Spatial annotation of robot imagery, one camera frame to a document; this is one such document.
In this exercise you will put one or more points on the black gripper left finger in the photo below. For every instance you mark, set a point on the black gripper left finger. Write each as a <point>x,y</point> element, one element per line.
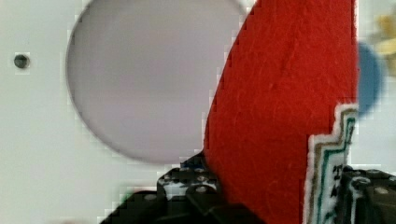
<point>188,194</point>

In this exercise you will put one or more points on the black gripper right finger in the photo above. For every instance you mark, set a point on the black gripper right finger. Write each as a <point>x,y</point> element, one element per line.
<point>366,197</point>

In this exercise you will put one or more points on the red plush ketchup bottle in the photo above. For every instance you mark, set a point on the red plush ketchup bottle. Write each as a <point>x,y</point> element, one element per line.
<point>292,64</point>

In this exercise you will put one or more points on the grey oval plate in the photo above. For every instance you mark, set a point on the grey oval plate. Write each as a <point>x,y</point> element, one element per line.
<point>142,73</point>

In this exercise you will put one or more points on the blue bowl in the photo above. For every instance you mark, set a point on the blue bowl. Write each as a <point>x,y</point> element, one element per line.
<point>370,79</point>

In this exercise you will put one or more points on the peeled toy banana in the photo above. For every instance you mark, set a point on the peeled toy banana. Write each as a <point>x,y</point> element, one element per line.
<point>385,40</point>

